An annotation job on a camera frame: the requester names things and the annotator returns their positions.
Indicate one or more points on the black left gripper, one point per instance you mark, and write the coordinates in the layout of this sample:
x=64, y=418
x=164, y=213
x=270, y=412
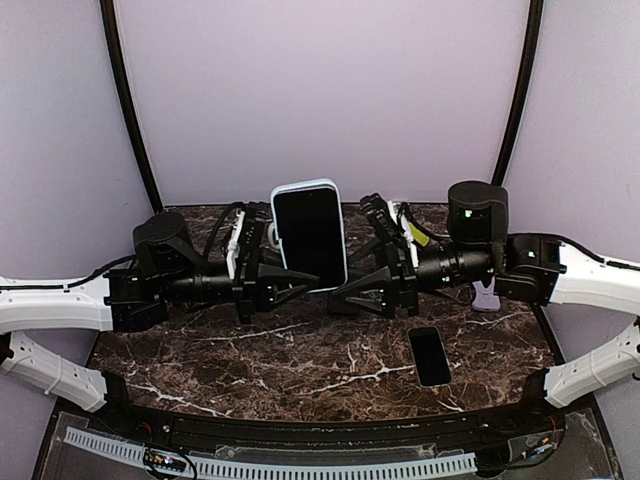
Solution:
x=251, y=268

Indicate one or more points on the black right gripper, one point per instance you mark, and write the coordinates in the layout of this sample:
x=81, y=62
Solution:
x=402, y=274

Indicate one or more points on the light blue phone case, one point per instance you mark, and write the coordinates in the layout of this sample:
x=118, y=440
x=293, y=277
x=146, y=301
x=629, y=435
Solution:
x=305, y=184

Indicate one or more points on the black phone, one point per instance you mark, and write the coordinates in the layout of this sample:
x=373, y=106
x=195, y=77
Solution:
x=337, y=306
x=430, y=357

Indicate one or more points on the clear magsafe phone case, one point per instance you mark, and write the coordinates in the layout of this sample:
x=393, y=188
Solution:
x=432, y=385

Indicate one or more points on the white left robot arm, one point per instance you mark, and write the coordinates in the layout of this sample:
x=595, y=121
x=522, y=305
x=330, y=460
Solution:
x=133, y=294

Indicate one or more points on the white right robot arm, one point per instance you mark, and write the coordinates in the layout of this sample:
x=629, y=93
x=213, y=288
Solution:
x=535, y=268

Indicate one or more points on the lilac phone case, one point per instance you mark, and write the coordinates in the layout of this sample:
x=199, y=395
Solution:
x=483, y=298

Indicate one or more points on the white mug orange inside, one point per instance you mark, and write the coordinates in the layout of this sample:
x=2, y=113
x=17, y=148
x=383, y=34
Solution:
x=272, y=236

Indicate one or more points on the green bowl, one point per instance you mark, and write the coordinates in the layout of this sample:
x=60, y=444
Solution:
x=420, y=238

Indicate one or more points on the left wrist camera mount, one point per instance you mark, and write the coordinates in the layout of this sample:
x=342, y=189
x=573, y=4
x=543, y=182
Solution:
x=251, y=220

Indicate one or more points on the white slotted cable duct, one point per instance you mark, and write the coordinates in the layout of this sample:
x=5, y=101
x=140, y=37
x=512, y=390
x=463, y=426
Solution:
x=165, y=464

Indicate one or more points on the black front table rail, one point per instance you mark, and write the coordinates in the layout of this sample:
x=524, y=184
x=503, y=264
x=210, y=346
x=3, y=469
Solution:
x=487, y=428

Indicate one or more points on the black right frame post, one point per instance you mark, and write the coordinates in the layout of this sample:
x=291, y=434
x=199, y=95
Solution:
x=521, y=89

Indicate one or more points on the black frame post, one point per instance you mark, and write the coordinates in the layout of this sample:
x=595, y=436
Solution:
x=128, y=109
x=521, y=89

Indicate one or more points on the black left frame post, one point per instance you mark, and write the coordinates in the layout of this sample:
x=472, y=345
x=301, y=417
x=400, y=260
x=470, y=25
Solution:
x=128, y=109

